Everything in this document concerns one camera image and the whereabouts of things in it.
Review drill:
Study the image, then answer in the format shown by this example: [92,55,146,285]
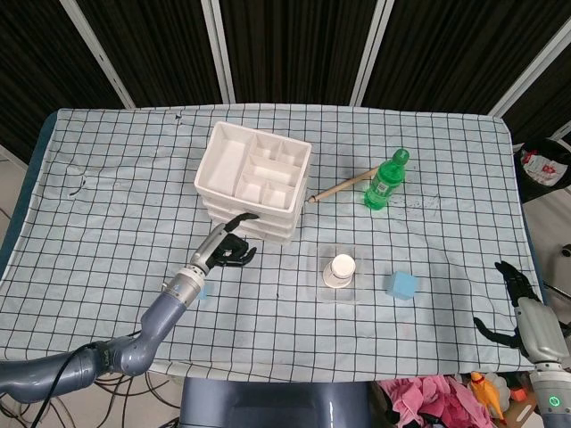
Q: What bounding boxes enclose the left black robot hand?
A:
[189,211,261,274]

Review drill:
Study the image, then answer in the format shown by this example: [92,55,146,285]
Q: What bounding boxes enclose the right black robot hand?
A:
[473,260,570,365]

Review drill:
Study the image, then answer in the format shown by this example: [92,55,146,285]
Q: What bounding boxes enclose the clear plastic drawer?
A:
[205,207,301,236]
[200,192,304,226]
[210,218,298,246]

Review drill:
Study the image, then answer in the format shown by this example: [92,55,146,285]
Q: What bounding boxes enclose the white drawer organizer frame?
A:
[194,120,312,246]

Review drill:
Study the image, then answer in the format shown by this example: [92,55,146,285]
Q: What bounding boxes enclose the yellow rubber chicken toy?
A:
[470,372,508,423]

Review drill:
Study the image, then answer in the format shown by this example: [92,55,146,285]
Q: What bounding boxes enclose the checkered tablecloth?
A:
[0,103,548,385]

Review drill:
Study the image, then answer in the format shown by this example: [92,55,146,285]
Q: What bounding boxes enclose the white paper cup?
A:
[321,253,357,290]

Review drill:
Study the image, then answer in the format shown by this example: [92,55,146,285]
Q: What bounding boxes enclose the wooden stick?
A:
[306,168,380,204]

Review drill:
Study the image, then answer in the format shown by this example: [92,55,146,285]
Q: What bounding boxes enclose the pink cloth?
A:
[378,374,494,428]

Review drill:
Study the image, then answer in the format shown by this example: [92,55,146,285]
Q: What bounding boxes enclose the clear plastic tray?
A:
[310,243,371,305]

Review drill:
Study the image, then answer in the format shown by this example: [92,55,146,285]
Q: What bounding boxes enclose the large blue foam cube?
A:
[385,270,420,304]

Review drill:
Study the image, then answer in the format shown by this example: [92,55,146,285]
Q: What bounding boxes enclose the black bag with red label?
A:
[512,137,571,204]

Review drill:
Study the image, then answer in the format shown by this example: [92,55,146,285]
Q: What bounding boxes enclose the grey-blue robot torso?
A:
[180,377,374,428]

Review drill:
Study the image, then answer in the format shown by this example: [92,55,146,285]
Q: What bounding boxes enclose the green plastic bottle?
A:
[364,148,410,211]

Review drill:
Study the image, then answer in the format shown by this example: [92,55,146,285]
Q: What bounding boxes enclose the black pleated curtain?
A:
[0,0,571,166]

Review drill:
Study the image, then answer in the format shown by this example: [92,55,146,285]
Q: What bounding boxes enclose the black floor cable bundle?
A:
[0,372,182,428]

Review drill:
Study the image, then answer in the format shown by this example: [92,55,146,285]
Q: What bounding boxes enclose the white screen frame post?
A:
[199,0,236,104]
[350,0,396,107]
[488,17,571,118]
[60,0,136,110]

